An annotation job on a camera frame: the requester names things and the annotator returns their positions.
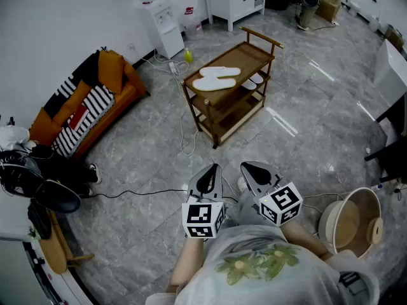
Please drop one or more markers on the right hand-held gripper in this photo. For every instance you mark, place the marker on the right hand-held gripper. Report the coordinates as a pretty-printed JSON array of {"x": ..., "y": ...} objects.
[{"x": 281, "y": 203}]

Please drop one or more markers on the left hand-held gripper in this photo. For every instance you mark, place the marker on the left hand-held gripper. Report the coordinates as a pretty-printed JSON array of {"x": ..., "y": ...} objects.
[{"x": 198, "y": 216}]

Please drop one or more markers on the white slipper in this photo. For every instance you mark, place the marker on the white slipper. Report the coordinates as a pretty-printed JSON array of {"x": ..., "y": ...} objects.
[
  {"x": 249, "y": 85},
  {"x": 257, "y": 78},
  {"x": 222, "y": 71},
  {"x": 213, "y": 84}
]

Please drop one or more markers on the person's right forearm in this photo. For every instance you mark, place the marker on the person's right forearm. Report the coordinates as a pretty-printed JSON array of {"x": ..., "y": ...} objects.
[{"x": 305, "y": 237}]

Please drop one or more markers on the person's left forearm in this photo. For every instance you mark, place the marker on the person's left forearm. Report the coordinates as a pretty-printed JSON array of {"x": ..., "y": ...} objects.
[{"x": 187, "y": 262}]

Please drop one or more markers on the person's grey trousers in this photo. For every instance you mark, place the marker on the person's grey trousers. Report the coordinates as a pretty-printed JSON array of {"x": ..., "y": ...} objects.
[{"x": 245, "y": 205}]

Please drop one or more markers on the person's white shoe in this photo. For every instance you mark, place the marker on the person's white shoe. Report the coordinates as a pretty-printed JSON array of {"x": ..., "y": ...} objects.
[{"x": 242, "y": 183}]

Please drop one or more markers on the beige round bucket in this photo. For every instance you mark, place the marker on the beige round bucket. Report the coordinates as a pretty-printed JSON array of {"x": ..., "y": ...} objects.
[{"x": 346, "y": 221}]

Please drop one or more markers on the person's white printed shirt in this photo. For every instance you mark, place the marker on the person's white printed shirt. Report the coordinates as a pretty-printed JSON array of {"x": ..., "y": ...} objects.
[{"x": 254, "y": 291}]

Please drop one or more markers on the orange sofa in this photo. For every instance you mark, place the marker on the orange sofa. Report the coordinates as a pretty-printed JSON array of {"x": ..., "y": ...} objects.
[{"x": 127, "y": 98}]

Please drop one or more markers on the black office chair seat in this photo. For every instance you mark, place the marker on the black office chair seat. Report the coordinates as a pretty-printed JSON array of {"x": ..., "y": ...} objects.
[{"x": 58, "y": 197}]

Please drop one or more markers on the light wooden stool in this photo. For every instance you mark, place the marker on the light wooden stool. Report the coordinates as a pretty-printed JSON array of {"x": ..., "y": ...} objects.
[{"x": 54, "y": 249}]

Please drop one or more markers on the wooden shelf cart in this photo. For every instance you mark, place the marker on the wooden shelf cart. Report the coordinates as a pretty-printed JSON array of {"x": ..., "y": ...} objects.
[{"x": 251, "y": 56}]

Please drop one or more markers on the striped blanket with red patch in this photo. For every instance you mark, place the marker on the striped blanket with red patch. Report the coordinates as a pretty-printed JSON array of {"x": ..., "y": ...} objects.
[{"x": 95, "y": 100}]

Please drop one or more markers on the yellow drink bottle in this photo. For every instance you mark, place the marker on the yellow drink bottle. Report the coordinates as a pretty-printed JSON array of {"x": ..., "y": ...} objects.
[{"x": 188, "y": 56}]

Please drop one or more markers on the orange cushion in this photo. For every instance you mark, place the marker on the orange cushion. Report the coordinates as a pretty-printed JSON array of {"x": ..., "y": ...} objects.
[{"x": 111, "y": 70}]

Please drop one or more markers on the white table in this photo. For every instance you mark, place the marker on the white table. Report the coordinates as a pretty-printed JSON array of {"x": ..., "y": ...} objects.
[{"x": 389, "y": 71}]

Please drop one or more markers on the black throw with white stripes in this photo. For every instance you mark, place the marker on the black throw with white stripes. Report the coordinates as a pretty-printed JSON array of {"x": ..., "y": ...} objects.
[{"x": 84, "y": 71}]

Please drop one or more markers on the white water dispenser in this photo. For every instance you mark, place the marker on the white water dispenser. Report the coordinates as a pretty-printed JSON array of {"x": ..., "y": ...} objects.
[{"x": 165, "y": 27}]

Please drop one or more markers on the white desk with black edge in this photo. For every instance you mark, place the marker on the white desk with black edge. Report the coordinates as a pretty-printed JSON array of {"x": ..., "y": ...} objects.
[{"x": 12, "y": 265}]

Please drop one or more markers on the clear water jug red cap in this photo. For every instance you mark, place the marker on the clear water jug red cap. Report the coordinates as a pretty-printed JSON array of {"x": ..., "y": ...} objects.
[{"x": 192, "y": 24}]

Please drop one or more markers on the cardboard box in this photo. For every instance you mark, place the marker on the cardboard box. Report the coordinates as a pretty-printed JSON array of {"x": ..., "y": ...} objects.
[{"x": 329, "y": 6}]

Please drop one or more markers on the black frame desk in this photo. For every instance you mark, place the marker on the black frame desk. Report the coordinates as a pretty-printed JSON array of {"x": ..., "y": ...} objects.
[{"x": 392, "y": 151}]

